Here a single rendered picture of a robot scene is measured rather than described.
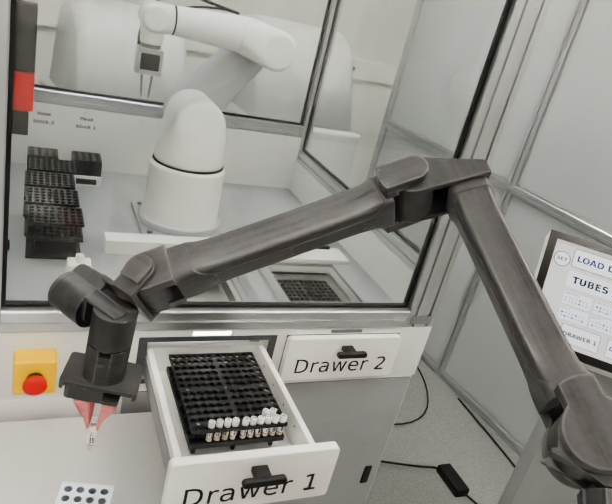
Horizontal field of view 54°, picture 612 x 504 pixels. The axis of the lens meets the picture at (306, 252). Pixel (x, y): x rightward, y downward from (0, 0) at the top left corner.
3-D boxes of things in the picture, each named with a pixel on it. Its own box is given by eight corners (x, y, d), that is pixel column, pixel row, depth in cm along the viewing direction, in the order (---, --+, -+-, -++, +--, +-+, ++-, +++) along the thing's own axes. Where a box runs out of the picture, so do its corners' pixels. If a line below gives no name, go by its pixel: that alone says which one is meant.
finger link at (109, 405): (69, 405, 89) (78, 354, 85) (118, 414, 90) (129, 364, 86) (55, 438, 83) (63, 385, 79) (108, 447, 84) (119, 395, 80)
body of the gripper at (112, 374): (70, 361, 85) (77, 318, 82) (143, 375, 87) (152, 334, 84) (56, 391, 79) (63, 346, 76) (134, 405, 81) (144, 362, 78)
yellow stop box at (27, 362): (55, 395, 111) (57, 363, 108) (11, 398, 108) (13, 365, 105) (54, 378, 115) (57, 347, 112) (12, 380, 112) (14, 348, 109)
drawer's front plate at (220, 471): (325, 494, 107) (341, 447, 103) (161, 519, 95) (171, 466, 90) (322, 487, 108) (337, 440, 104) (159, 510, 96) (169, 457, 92)
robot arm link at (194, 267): (436, 177, 78) (432, 223, 88) (418, 146, 81) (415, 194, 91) (119, 288, 76) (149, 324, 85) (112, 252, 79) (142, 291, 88)
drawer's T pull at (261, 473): (286, 484, 96) (288, 478, 96) (242, 490, 93) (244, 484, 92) (279, 467, 99) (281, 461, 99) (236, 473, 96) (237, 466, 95)
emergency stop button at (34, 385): (46, 397, 108) (47, 379, 106) (21, 398, 106) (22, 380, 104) (46, 386, 110) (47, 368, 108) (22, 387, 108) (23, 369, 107)
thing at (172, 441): (315, 482, 107) (323, 456, 105) (171, 501, 96) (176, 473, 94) (250, 350, 140) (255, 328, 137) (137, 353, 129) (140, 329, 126)
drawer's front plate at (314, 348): (389, 375, 146) (402, 337, 142) (279, 381, 134) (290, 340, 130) (386, 370, 148) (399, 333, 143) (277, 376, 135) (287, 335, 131)
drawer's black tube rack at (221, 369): (280, 450, 112) (287, 423, 109) (186, 460, 104) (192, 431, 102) (246, 376, 130) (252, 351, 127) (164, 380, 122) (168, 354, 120)
